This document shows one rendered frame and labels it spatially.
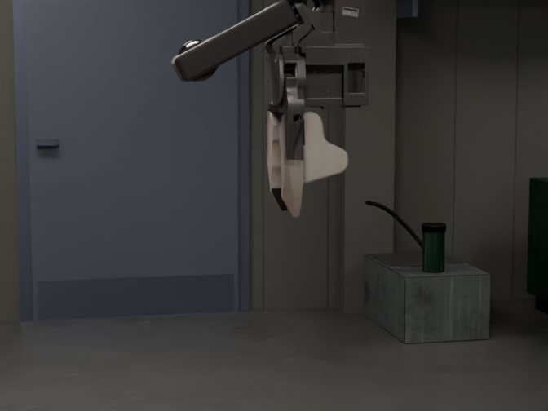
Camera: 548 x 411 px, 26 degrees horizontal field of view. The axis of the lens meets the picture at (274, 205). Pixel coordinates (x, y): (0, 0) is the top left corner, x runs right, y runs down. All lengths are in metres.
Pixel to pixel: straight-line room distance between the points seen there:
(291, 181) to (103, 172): 5.86
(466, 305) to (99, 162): 2.22
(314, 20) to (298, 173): 0.14
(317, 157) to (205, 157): 5.90
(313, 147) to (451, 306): 5.40
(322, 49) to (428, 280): 5.34
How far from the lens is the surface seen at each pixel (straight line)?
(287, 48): 1.04
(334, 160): 1.05
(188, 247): 6.99
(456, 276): 6.40
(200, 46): 1.04
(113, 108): 6.86
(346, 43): 1.07
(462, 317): 6.46
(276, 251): 7.14
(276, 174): 1.10
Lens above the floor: 1.49
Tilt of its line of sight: 7 degrees down
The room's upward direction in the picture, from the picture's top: straight up
